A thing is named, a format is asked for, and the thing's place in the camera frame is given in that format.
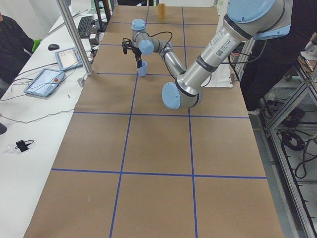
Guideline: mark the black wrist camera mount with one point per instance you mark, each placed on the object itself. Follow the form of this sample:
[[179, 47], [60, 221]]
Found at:
[[126, 45]]

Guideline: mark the far teach pendant tablet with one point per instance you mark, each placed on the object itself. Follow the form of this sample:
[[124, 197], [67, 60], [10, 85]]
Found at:
[[68, 59]]

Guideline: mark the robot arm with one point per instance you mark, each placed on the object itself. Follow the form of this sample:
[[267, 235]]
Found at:
[[244, 20]]

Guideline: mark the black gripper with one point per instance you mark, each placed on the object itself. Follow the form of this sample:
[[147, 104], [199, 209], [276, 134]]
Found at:
[[135, 51]]

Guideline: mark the near teach pendant tablet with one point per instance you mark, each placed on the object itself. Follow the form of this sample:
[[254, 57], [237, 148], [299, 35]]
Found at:
[[45, 83]]

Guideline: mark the light blue plastic cup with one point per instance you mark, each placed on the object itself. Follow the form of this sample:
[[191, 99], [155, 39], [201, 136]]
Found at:
[[142, 70]]

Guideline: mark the black small device on table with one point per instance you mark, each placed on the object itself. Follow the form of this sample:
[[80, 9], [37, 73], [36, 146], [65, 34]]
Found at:
[[23, 145]]

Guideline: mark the black keyboard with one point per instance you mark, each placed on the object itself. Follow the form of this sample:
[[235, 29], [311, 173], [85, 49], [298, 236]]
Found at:
[[84, 26]]

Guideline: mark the teach pendant tablet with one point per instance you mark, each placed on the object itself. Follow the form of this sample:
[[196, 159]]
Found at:
[[45, 83], [68, 59]]

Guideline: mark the aluminium frame post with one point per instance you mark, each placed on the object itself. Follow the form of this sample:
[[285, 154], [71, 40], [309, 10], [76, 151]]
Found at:
[[72, 30]]

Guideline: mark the standing person in black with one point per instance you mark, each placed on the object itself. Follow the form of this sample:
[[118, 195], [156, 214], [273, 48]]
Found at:
[[277, 55]]

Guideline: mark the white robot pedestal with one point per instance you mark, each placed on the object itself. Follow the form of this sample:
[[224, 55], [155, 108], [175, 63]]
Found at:
[[220, 78]]

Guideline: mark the black computer mouse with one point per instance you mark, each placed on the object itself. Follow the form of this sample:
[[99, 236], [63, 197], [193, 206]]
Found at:
[[53, 47]]

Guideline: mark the bamboo wooden cup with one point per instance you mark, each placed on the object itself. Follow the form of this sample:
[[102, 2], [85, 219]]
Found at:
[[161, 11]]

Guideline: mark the seated person in black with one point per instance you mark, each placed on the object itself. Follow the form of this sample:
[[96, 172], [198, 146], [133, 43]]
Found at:
[[15, 50]]

